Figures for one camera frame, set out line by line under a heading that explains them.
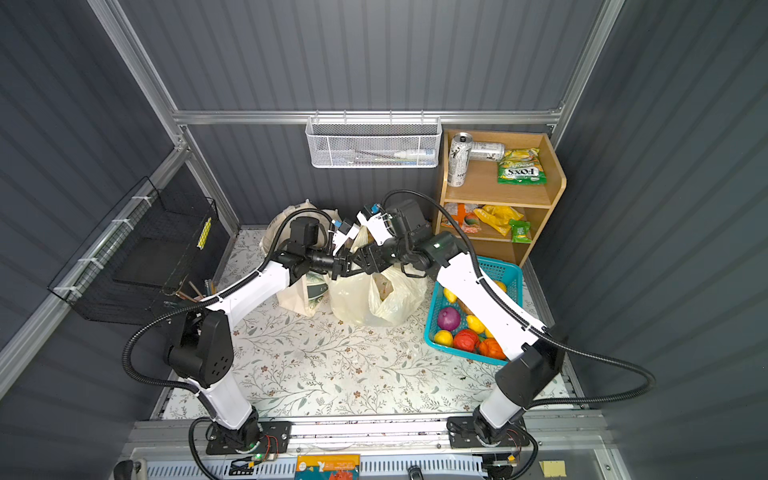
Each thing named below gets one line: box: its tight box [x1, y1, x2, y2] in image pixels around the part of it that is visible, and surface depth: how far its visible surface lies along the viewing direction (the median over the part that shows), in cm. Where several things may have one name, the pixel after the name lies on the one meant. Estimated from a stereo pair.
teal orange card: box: [294, 454, 361, 480], surface depth 71 cm
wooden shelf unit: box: [437, 130, 567, 268], surface depth 91 cm
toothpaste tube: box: [393, 149, 435, 159], surface depth 93 cm
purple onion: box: [438, 307, 461, 331], surface depth 91 cm
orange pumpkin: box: [478, 338, 507, 360], surface depth 84 cm
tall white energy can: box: [447, 132, 473, 187], surface depth 81 cm
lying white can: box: [469, 141, 505, 162], surface depth 93 cm
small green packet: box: [510, 219, 532, 244], surface depth 96 cm
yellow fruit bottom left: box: [434, 329, 453, 347], surface depth 88 cm
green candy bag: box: [497, 149, 548, 186], surface depth 91 cm
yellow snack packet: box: [473, 205, 524, 236], surface depth 98 cm
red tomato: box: [453, 329, 479, 352], surface depth 84 cm
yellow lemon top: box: [466, 314, 485, 334], surface depth 90 cm
